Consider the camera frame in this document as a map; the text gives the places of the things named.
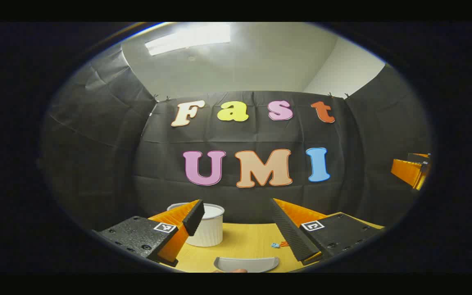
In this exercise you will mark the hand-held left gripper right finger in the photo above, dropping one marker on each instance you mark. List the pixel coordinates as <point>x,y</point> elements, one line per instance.
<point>289,229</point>

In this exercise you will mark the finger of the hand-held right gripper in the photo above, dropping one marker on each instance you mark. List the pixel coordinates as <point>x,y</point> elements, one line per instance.
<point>406,172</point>
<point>420,157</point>

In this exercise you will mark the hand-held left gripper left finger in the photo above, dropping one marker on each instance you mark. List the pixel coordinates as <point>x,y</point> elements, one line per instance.
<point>194,217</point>

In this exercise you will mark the white ribbed garbage bin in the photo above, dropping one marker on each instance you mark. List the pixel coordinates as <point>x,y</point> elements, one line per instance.
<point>209,229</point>

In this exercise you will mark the blue paper scrap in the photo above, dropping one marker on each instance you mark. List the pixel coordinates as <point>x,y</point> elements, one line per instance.
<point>275,245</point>

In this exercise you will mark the grey plastic dustpan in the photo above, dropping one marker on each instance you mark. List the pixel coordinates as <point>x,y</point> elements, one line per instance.
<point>246,264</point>

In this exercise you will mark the yellow wooden desktop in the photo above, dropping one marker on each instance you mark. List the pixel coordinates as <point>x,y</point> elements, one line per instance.
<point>244,241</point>

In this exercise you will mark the ceiling light panel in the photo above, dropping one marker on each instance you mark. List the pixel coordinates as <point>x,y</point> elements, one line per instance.
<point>187,39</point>

